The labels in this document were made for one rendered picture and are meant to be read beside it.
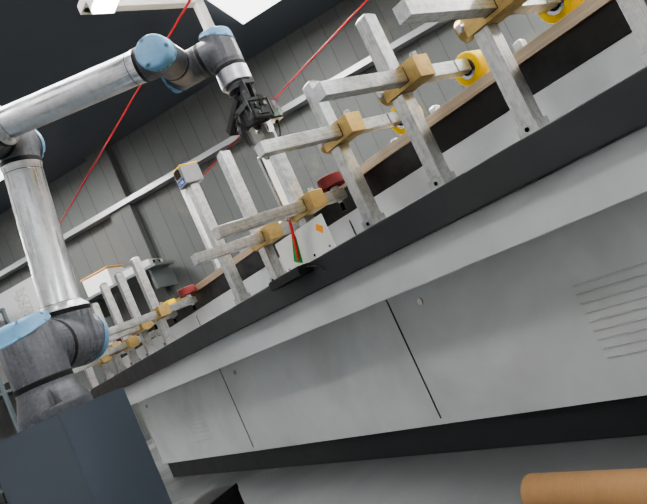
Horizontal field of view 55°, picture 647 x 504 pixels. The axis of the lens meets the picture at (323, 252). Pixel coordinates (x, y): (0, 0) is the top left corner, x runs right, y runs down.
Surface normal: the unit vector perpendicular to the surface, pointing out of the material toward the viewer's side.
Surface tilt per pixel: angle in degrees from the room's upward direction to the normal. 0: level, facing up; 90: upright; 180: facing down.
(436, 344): 90
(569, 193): 90
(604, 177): 90
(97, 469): 90
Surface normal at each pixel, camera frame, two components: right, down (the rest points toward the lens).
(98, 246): -0.31, 0.06
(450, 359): -0.74, 0.28
